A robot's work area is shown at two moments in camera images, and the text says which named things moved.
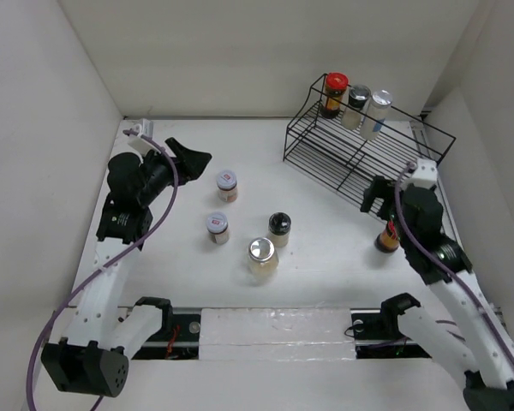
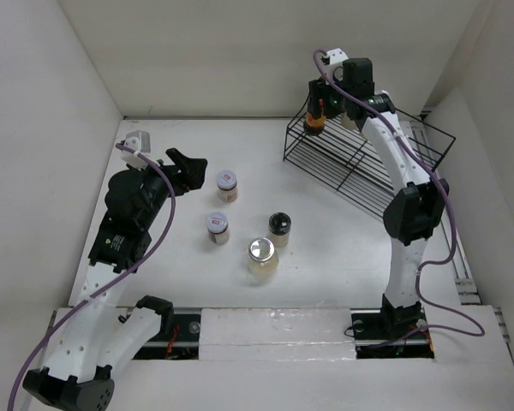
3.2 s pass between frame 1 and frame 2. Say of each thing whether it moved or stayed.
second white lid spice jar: stayed
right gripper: moved
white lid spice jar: stayed
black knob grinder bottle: stayed
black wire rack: stayed
